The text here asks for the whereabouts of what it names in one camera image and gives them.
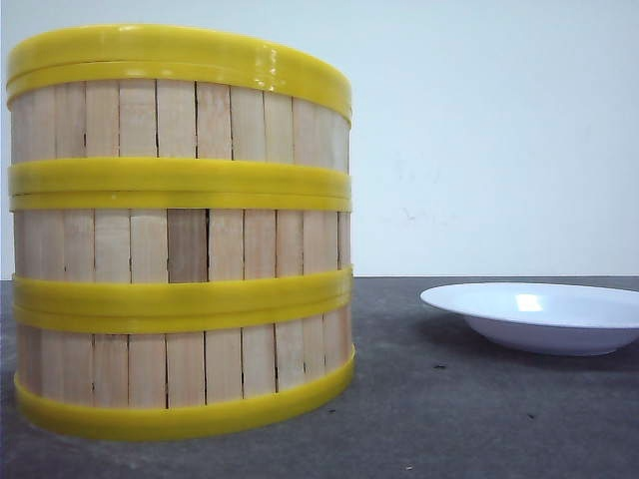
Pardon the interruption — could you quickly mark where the woven bamboo steamer lid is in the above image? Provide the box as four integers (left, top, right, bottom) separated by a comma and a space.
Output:
6, 24, 352, 120

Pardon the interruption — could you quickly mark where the front bamboo steamer basket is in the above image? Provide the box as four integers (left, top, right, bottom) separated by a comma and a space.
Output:
16, 306, 354, 441

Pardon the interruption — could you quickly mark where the white plate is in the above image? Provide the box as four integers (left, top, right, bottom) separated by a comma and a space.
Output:
420, 281, 638, 356

